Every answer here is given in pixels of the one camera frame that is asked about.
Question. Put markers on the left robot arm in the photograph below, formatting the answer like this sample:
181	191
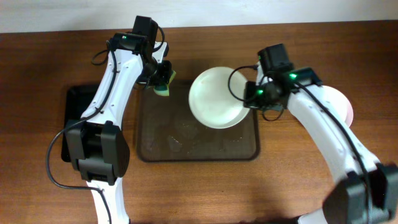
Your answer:
96	144

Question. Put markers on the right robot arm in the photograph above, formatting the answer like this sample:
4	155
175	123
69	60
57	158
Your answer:
366	189

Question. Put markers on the dark brown serving tray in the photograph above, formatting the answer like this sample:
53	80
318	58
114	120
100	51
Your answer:
168	131

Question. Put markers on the green and yellow sponge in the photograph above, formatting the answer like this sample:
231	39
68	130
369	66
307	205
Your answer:
163	90

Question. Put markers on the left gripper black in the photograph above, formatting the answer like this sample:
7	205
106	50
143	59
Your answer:
165	74

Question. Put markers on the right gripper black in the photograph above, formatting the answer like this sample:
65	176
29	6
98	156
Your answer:
250	95

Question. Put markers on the white plate with sauce streak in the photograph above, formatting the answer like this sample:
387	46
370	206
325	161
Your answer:
340	103

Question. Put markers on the black tray on left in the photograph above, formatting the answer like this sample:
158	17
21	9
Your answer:
78	98

